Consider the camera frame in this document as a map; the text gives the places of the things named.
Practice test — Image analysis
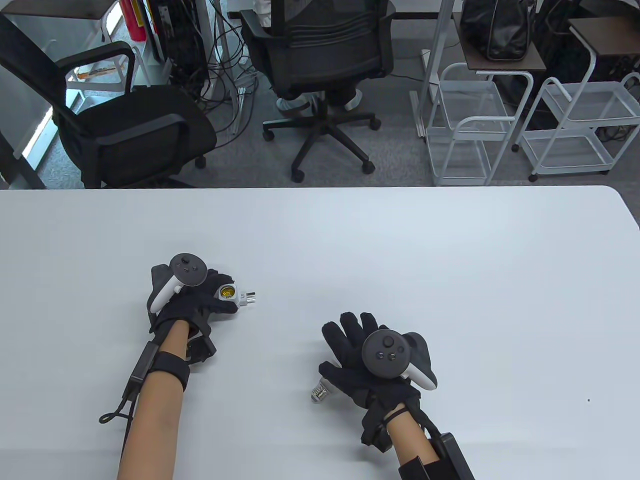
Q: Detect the light bulb with metal base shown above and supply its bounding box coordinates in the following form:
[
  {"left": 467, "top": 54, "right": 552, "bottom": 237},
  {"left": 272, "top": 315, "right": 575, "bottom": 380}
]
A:
[{"left": 310, "top": 378, "right": 335, "bottom": 404}]

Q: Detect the dark grey tracking controller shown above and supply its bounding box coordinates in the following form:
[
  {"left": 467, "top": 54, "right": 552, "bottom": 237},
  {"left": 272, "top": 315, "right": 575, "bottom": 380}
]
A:
[{"left": 361, "top": 327, "right": 439, "bottom": 391}]

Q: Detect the red fire extinguisher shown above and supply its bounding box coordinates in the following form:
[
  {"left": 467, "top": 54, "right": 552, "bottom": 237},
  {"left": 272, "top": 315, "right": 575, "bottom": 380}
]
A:
[{"left": 119, "top": 0, "right": 147, "bottom": 42}]

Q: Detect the person's right forearm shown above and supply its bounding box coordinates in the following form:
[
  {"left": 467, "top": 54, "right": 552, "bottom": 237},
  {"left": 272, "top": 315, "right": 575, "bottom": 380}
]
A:
[{"left": 387, "top": 410, "right": 442, "bottom": 480}]

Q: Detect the black box module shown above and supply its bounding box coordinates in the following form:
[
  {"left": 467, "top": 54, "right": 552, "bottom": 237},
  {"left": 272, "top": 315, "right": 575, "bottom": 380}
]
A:
[{"left": 429, "top": 432, "right": 477, "bottom": 480}]

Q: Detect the person's left hand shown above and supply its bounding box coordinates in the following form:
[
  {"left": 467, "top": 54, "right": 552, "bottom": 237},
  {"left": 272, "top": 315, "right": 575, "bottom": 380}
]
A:
[{"left": 149, "top": 269, "right": 240, "bottom": 346}]

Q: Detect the black office chair mesh back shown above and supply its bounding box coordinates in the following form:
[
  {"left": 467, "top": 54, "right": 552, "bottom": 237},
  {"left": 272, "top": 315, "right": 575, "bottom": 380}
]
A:
[{"left": 240, "top": 0, "right": 396, "bottom": 184}]

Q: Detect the white desk leg frame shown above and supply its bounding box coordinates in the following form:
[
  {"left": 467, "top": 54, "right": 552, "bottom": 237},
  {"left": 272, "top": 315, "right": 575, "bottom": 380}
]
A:
[{"left": 409, "top": 0, "right": 467, "bottom": 138}]

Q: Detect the person's left forearm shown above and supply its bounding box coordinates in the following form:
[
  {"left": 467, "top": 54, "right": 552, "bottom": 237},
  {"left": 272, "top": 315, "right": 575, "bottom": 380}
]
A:
[{"left": 116, "top": 320, "right": 191, "bottom": 480}]

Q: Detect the black looped cable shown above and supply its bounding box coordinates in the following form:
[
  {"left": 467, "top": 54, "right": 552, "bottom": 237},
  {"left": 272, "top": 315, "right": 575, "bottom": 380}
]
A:
[{"left": 98, "top": 392, "right": 140, "bottom": 458}]

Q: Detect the white wire cart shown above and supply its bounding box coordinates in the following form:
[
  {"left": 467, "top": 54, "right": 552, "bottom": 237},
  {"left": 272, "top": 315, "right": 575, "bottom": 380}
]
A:
[
  {"left": 424, "top": 62, "right": 534, "bottom": 187},
  {"left": 512, "top": 72, "right": 640, "bottom": 183}
]

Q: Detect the white lamp socket adapter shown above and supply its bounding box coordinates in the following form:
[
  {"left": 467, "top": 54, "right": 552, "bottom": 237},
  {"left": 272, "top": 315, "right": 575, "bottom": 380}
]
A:
[{"left": 217, "top": 283, "right": 259, "bottom": 309}]

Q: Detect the person's right hand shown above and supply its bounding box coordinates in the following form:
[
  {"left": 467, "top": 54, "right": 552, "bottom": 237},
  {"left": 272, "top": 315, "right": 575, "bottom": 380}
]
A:
[{"left": 319, "top": 312, "right": 421, "bottom": 410}]

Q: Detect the black handbag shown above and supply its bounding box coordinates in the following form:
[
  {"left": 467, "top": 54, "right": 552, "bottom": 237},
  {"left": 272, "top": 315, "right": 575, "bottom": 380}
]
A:
[{"left": 459, "top": 0, "right": 539, "bottom": 62}]

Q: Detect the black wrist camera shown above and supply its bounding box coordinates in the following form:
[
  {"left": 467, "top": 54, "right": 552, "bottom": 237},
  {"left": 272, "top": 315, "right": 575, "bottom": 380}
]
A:
[
  {"left": 186, "top": 332, "right": 217, "bottom": 364},
  {"left": 360, "top": 400, "right": 397, "bottom": 454}
]

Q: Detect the black office chair solid seat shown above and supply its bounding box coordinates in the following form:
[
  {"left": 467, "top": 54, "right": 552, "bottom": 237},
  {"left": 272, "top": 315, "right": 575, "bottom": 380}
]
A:
[{"left": 0, "top": 12, "right": 219, "bottom": 189}]

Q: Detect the bundle of black cables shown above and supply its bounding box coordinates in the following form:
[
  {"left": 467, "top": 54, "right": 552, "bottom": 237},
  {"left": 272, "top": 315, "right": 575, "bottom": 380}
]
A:
[{"left": 199, "top": 0, "right": 262, "bottom": 133}]

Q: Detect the black wrist strap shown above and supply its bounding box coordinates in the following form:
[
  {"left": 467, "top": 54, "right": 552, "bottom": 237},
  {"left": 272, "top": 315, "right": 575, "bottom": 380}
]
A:
[
  {"left": 398, "top": 454, "right": 442, "bottom": 480},
  {"left": 147, "top": 352, "right": 191, "bottom": 392}
]

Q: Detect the white tracking controller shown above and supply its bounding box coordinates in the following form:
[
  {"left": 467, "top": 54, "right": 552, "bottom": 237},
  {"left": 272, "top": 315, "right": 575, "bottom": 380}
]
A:
[{"left": 148, "top": 253, "right": 208, "bottom": 314}]

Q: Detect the black slim cable module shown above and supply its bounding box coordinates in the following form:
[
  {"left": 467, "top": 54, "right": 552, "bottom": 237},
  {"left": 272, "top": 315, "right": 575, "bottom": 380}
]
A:
[{"left": 127, "top": 341, "right": 160, "bottom": 398}]

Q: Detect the black computer tower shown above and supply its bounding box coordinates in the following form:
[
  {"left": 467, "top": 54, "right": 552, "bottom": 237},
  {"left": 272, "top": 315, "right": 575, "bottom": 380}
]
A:
[{"left": 149, "top": 0, "right": 210, "bottom": 87}]

